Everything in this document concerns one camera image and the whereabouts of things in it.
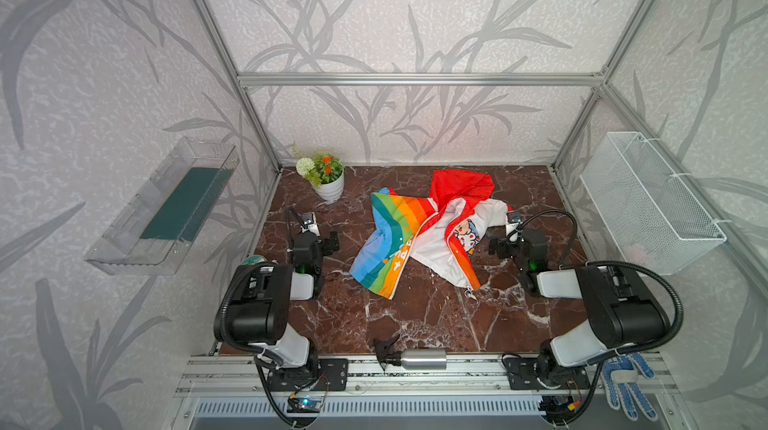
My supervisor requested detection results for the silver metal spray bottle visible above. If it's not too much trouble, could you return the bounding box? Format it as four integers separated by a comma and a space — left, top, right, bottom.
372, 334, 447, 371

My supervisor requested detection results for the aluminium front rail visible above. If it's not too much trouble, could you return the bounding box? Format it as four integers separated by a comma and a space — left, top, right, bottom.
173, 353, 682, 398

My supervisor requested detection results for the clear acrylic wall shelf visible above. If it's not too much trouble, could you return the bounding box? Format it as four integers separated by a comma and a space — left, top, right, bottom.
85, 137, 240, 276

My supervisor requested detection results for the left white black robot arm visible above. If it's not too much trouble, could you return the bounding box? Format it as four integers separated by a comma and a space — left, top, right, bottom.
213, 230, 340, 379

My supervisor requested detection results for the rainbow striped kids jacket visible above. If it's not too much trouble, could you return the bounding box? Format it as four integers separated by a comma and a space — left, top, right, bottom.
350, 169, 513, 299

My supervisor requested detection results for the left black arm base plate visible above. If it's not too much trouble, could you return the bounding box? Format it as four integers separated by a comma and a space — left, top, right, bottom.
267, 358, 349, 392

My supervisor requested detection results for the white wire mesh basket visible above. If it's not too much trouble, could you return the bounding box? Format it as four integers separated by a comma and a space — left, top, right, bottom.
580, 131, 727, 275

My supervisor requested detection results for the blue dotted work glove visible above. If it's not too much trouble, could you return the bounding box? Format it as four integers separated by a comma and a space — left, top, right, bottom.
600, 353, 658, 421

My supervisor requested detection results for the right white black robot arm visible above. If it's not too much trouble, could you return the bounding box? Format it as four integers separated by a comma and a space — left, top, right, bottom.
488, 230, 684, 378

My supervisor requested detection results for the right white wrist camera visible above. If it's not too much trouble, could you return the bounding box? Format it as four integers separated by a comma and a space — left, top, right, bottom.
505, 211, 523, 237

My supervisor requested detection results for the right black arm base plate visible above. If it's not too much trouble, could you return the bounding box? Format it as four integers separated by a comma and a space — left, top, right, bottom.
501, 353, 591, 391

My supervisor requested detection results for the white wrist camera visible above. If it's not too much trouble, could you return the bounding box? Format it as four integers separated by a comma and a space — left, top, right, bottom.
505, 211, 523, 237
300, 212, 320, 237

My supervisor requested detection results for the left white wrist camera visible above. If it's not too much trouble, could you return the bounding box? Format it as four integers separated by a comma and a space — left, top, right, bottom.
300, 212, 320, 237

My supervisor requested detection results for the white potted artificial plant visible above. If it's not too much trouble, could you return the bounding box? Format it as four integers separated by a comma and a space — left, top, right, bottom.
291, 144, 345, 204

